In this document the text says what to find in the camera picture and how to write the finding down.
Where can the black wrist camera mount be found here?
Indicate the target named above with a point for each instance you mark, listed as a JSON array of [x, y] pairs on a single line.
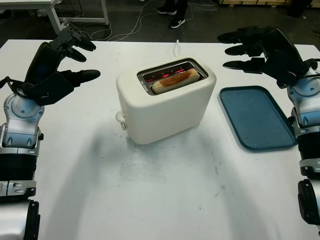
[[285, 82], [41, 98]]

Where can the white metal desk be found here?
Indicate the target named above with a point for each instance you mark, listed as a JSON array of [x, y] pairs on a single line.
[[53, 18]]

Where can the toast slice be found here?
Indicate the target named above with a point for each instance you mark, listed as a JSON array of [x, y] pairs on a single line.
[[172, 81]]

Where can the white two-slot toaster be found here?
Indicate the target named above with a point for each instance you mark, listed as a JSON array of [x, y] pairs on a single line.
[[162, 112]]

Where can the person body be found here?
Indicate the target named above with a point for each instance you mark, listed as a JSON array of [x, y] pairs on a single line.
[[178, 7]]

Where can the blue plastic tray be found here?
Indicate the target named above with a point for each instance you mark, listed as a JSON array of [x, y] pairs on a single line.
[[257, 117]]

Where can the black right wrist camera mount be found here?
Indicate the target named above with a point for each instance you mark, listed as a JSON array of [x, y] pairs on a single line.
[[285, 82]]

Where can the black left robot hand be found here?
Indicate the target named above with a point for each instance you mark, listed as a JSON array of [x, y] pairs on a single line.
[[42, 65]]

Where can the black bulky object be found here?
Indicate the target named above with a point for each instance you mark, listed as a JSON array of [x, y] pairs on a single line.
[[300, 8]]

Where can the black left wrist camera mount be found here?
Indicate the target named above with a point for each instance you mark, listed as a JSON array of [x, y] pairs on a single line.
[[41, 98]]

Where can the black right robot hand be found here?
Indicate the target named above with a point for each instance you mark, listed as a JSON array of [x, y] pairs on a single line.
[[282, 55]]

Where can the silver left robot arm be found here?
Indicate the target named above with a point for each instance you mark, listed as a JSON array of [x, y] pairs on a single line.
[[22, 120]]

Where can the wooden pallet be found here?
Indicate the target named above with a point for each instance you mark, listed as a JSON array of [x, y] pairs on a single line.
[[250, 2]]

